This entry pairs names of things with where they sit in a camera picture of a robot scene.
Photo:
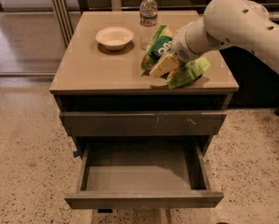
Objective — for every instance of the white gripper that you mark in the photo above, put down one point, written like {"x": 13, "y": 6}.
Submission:
{"x": 180, "y": 48}

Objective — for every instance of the green rice chip bag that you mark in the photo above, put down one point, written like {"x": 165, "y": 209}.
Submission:
{"x": 185, "y": 73}

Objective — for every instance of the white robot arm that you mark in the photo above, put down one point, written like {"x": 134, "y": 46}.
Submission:
{"x": 225, "y": 23}

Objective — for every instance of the grey drawer cabinet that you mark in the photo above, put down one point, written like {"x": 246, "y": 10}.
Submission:
{"x": 91, "y": 78}

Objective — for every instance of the open middle drawer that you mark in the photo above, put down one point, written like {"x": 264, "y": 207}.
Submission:
{"x": 143, "y": 175}

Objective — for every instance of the closed top drawer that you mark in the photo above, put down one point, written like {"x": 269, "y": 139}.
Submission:
{"x": 153, "y": 123}

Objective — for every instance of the clear plastic water bottle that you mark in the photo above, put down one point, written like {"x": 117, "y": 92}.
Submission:
{"x": 148, "y": 21}

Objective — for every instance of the white bowl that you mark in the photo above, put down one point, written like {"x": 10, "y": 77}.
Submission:
{"x": 114, "y": 38}

